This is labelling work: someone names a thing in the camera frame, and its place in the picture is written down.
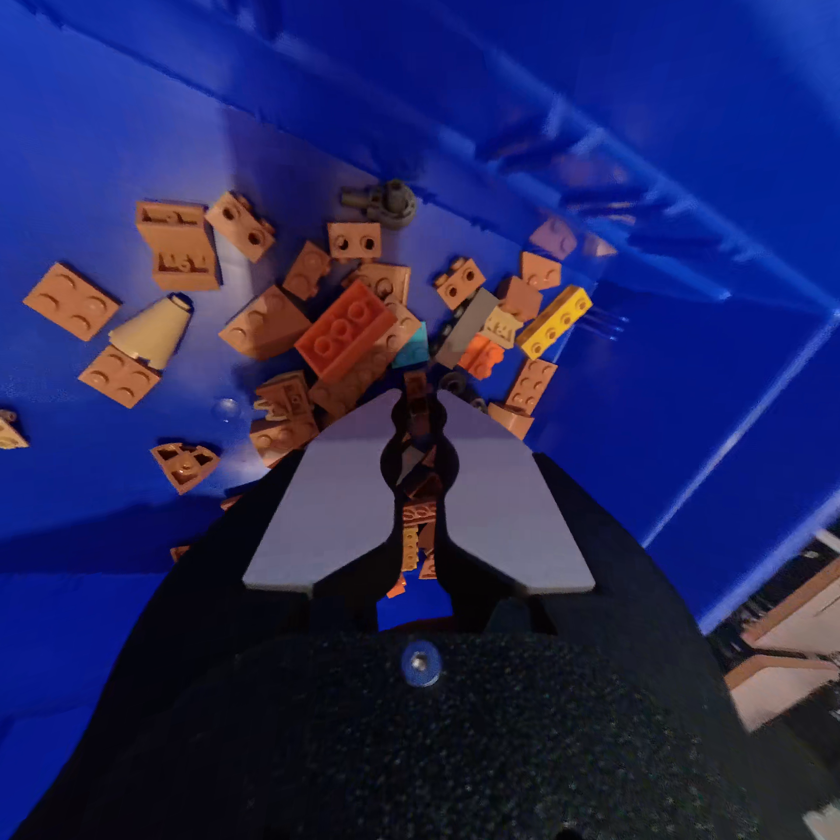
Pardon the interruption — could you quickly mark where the white board with brown edge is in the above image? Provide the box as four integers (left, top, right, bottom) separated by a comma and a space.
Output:
706, 525, 840, 840

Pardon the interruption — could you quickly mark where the blue plastic bin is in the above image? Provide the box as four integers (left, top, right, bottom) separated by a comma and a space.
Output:
0, 0, 840, 837

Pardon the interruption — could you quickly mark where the heap of toy bricks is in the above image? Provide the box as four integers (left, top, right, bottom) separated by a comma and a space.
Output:
0, 178, 595, 601

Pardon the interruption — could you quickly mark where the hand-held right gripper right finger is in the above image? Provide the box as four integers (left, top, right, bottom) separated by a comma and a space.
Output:
435, 391, 597, 597

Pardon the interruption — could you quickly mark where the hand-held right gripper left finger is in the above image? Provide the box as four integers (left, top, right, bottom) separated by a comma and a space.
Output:
243, 388, 404, 609

